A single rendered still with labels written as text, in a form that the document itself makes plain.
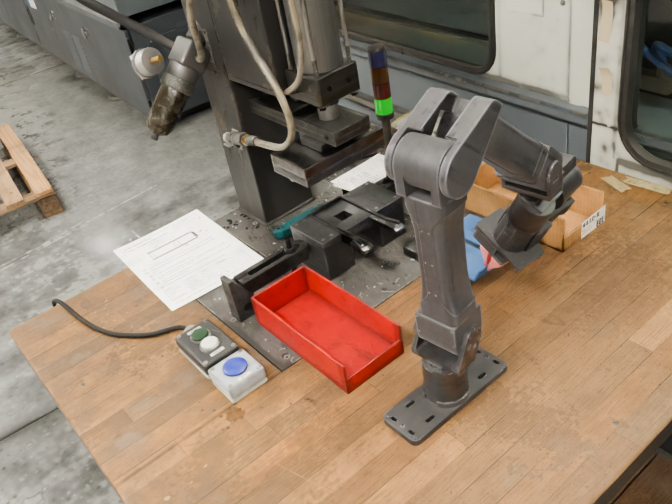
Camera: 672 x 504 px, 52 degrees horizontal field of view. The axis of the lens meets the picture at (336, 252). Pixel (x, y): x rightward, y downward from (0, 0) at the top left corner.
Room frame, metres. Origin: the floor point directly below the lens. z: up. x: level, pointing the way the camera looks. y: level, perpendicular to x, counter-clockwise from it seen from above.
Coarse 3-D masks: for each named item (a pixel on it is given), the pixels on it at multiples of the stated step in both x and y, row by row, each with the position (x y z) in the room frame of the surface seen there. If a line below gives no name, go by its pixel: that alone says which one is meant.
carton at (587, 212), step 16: (480, 176) 1.21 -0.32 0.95; (496, 176) 1.23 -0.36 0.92; (480, 192) 1.13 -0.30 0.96; (496, 192) 1.20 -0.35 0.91; (512, 192) 1.19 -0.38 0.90; (576, 192) 1.08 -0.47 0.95; (592, 192) 1.05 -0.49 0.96; (480, 208) 1.13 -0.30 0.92; (496, 208) 1.09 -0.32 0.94; (576, 208) 1.07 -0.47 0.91; (592, 208) 1.05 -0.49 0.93; (560, 224) 0.97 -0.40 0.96; (576, 224) 1.04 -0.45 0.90; (592, 224) 1.01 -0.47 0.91; (544, 240) 1.00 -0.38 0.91; (560, 240) 0.97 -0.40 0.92; (576, 240) 0.99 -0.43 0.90
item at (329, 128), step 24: (264, 96) 1.27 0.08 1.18; (288, 96) 1.27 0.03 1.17; (312, 120) 1.11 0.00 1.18; (336, 120) 1.09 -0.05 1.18; (360, 120) 1.08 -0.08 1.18; (312, 144) 1.08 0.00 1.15; (336, 144) 1.05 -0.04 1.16; (360, 144) 1.09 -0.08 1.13; (384, 144) 1.11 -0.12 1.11; (288, 168) 1.06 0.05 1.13; (312, 168) 1.03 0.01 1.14; (336, 168) 1.05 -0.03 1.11
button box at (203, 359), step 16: (64, 304) 1.11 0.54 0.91; (80, 320) 1.04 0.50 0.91; (208, 320) 0.94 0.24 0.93; (128, 336) 0.97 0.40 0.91; (144, 336) 0.96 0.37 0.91; (208, 336) 0.89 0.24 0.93; (224, 336) 0.89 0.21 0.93; (192, 352) 0.86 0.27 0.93; (208, 352) 0.86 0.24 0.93; (224, 352) 0.85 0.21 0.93; (208, 368) 0.83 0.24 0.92
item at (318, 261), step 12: (396, 204) 1.12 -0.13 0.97; (348, 216) 1.11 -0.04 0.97; (396, 216) 1.12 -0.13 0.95; (360, 228) 1.07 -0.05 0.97; (372, 228) 1.11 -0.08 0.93; (384, 228) 1.10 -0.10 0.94; (372, 240) 1.12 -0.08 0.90; (384, 240) 1.10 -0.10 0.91; (312, 252) 1.05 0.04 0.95; (324, 252) 1.02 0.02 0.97; (336, 252) 1.03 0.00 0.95; (348, 252) 1.05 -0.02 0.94; (312, 264) 1.06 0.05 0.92; (324, 264) 1.03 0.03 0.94; (336, 264) 1.03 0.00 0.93; (348, 264) 1.05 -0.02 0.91; (324, 276) 1.03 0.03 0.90; (336, 276) 1.03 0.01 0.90
